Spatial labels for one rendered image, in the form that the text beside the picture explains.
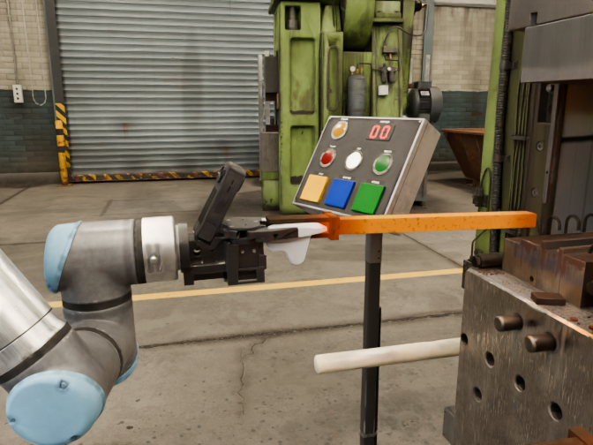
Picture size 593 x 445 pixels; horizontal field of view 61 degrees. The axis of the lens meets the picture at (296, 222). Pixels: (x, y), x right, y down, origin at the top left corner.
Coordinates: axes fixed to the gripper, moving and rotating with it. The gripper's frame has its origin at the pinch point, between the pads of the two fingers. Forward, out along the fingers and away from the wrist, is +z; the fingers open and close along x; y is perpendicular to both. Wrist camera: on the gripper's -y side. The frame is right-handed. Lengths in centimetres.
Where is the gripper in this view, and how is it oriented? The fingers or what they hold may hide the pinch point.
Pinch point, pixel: (316, 222)
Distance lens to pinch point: 75.3
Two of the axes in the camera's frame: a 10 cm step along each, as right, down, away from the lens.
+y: 0.1, 9.7, 2.4
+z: 9.7, -0.7, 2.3
